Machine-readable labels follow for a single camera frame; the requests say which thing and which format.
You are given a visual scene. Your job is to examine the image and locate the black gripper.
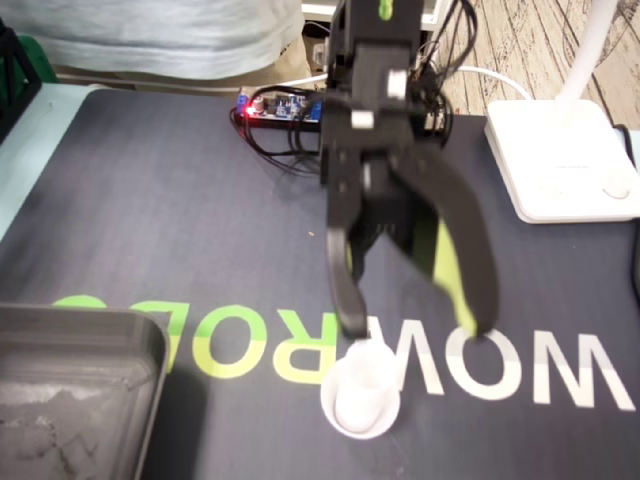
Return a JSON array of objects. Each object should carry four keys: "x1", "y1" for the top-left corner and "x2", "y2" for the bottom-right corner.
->
[{"x1": 321, "y1": 92, "x2": 502, "y2": 344}]

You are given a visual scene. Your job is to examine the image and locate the white plastic cup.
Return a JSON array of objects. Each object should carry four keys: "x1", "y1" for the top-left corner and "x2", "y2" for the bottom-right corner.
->
[{"x1": 319, "y1": 337, "x2": 401, "y2": 441}]

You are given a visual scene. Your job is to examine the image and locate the blue circuit board, red LED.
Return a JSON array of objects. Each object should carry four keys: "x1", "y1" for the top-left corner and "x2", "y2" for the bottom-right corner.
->
[{"x1": 234, "y1": 87, "x2": 324, "y2": 124}]

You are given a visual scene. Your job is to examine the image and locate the white desk lamp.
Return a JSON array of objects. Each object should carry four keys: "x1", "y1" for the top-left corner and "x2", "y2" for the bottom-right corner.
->
[{"x1": 483, "y1": 0, "x2": 640, "y2": 225}]

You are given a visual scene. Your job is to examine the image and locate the dark mat with WOWROBO print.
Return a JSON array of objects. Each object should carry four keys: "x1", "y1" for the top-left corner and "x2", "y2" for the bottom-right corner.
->
[{"x1": 0, "y1": 88, "x2": 640, "y2": 480}]

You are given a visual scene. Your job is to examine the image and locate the person in pale shirt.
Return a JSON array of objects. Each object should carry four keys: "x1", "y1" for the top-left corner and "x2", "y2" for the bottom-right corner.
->
[{"x1": 0, "y1": 0, "x2": 307, "y2": 84}]

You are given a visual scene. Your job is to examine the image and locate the black plastic tray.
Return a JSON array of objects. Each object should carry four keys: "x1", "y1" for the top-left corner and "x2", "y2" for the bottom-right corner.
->
[{"x1": 0, "y1": 303, "x2": 170, "y2": 480}]

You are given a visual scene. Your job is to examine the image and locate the green object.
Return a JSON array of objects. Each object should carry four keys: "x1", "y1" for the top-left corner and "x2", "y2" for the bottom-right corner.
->
[{"x1": 17, "y1": 36, "x2": 57, "y2": 84}]

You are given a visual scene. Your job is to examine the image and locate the black robot wire bundle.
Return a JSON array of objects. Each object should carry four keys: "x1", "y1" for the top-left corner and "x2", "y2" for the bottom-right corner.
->
[{"x1": 229, "y1": 0, "x2": 479, "y2": 177}]

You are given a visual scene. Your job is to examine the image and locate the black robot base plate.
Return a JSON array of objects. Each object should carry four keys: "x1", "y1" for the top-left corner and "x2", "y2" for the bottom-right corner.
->
[{"x1": 233, "y1": 112, "x2": 455, "y2": 147}]

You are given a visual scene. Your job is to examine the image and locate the white cable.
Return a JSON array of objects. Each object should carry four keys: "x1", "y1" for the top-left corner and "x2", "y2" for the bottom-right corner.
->
[
  {"x1": 455, "y1": 64, "x2": 532, "y2": 102},
  {"x1": 234, "y1": 73, "x2": 329, "y2": 97}
]

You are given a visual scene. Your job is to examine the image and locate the thick black cable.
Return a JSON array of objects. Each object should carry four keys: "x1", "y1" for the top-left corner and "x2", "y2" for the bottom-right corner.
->
[{"x1": 613, "y1": 123, "x2": 640, "y2": 304}]

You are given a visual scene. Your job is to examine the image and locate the black printed frame stand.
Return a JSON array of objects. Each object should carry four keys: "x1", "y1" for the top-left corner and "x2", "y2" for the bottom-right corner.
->
[{"x1": 0, "y1": 17, "x2": 42, "y2": 147}]

